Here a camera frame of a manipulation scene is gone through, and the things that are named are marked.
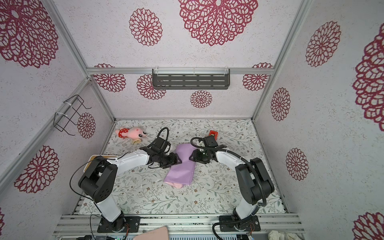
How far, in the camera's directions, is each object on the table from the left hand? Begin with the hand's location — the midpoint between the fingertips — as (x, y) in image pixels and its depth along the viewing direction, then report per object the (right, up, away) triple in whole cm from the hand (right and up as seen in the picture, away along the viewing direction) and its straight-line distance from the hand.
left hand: (177, 166), depth 90 cm
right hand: (+9, +6, 0) cm, 10 cm away
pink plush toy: (-31, +20, +13) cm, 39 cm away
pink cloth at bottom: (-7, -27, -20) cm, 34 cm away
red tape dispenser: (+25, +19, +13) cm, 34 cm away
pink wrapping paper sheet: (+3, -3, -7) cm, 8 cm away
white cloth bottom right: (+48, -27, -22) cm, 59 cm away
